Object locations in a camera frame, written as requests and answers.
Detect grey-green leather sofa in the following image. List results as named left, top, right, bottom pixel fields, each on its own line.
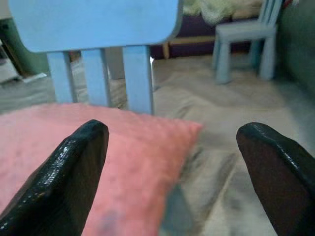
left=275, top=0, right=315, bottom=99

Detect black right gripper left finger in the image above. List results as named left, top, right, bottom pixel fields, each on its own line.
left=0, top=119, right=110, bottom=236

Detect dark bed with wooden frame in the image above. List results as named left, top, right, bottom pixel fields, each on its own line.
left=150, top=13, right=261, bottom=60

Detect cream fluffy blanket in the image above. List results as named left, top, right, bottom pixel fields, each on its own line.
left=182, top=0, right=268, bottom=25

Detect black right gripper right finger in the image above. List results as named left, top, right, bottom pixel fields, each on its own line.
left=236, top=122, right=315, bottom=236

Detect beige quilted floor mat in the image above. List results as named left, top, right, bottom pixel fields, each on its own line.
left=0, top=54, right=315, bottom=236

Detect pink dotted plush pillow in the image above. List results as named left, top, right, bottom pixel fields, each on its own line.
left=0, top=102, right=204, bottom=236

